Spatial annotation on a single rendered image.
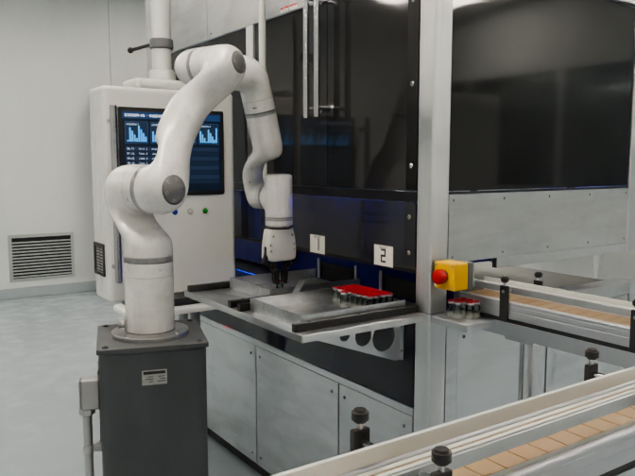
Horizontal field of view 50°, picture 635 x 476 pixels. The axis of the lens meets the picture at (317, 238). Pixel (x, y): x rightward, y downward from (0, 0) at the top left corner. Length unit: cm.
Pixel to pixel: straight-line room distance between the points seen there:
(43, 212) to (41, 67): 138
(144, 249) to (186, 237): 87
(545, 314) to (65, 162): 587
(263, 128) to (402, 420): 93
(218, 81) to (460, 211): 73
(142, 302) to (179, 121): 46
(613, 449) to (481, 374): 109
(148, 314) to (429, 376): 77
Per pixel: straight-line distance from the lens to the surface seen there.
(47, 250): 706
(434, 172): 181
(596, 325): 166
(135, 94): 246
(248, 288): 212
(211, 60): 178
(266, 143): 197
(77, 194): 710
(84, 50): 721
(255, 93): 195
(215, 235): 258
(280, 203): 201
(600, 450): 97
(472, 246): 193
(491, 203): 198
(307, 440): 247
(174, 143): 170
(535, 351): 184
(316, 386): 235
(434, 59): 182
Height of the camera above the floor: 129
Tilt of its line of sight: 6 degrees down
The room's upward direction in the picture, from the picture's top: straight up
